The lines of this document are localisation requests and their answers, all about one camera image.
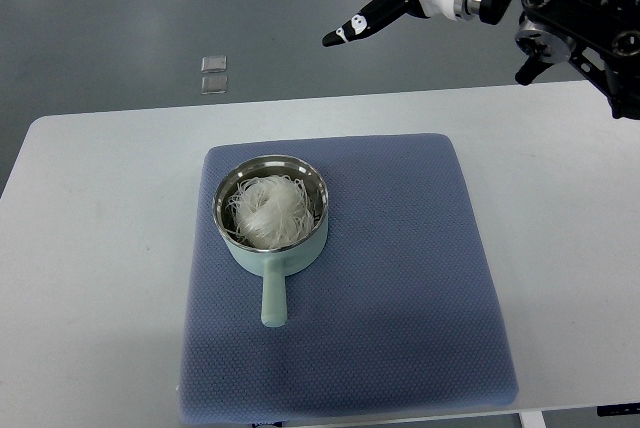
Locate white vermicelli bundle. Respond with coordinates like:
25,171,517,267
224,175,315,250

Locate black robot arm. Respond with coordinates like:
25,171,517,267
463,0,639,120

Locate mint green steel pot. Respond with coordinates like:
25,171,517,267
212,155,329,328

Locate upper floor plate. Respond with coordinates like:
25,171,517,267
201,55,227,73

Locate floor plate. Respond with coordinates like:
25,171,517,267
201,55,227,73
201,74,228,95

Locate lower floor plate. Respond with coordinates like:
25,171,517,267
201,74,228,95

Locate blue textured mat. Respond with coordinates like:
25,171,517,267
179,134,518,425

